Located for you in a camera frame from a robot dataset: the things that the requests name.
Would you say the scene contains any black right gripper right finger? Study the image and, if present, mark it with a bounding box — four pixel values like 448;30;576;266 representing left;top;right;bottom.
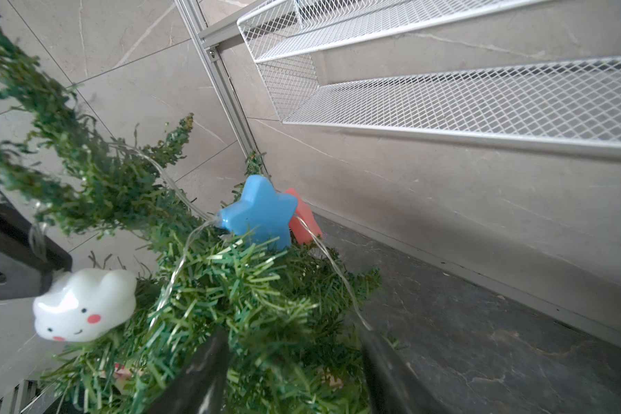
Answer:
360;331;445;413

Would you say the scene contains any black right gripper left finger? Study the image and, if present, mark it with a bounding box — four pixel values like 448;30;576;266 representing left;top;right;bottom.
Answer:
147;328;230;414

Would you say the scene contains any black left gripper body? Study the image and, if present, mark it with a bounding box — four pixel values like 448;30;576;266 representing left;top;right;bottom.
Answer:
0;191;72;300

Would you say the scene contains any small green christmas tree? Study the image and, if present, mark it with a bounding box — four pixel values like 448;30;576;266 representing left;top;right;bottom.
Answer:
0;28;380;413

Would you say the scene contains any string light wire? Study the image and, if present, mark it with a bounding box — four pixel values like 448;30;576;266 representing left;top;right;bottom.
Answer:
108;141;374;332

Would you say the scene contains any white cloud light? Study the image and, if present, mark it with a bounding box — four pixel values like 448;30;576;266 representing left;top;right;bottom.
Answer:
33;268;137;343

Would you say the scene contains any blue star light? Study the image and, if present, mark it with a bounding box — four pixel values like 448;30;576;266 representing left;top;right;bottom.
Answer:
217;174;298;251

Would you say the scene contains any white wire mesh basket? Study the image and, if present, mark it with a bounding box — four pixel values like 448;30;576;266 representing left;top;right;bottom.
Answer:
237;1;621;152

